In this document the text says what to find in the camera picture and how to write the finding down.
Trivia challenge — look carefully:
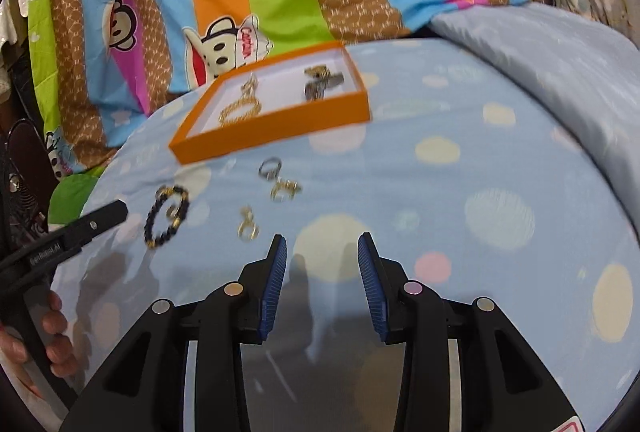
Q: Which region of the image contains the black bead bracelet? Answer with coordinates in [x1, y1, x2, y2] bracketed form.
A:
[143, 184, 191, 250]

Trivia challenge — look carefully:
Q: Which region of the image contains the silver ring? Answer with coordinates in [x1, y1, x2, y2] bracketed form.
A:
[257, 156, 283, 182]

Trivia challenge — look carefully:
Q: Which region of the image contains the orange jewelry tray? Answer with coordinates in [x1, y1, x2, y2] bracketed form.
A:
[168, 41, 371, 165]

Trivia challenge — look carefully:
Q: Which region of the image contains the left hand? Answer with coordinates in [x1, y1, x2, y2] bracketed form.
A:
[0, 289, 82, 401]

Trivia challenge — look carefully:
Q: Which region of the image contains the green cloth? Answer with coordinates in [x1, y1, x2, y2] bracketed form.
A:
[48, 166, 105, 230]

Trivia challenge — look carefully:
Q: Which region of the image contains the gold hoop earring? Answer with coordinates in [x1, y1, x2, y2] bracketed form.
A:
[238, 206, 259, 241]

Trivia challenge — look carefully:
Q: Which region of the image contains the light blue spotted blanket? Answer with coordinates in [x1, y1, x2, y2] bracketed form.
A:
[54, 4, 639, 431]

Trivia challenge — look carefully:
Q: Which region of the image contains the silver wristwatch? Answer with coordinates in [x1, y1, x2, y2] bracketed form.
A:
[304, 73, 344, 101]

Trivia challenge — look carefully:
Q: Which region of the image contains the gold ring with stone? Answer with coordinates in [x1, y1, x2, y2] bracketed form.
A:
[269, 177, 304, 204]

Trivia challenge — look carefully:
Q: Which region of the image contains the gold chain bracelet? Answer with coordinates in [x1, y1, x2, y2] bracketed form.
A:
[217, 72, 264, 128]

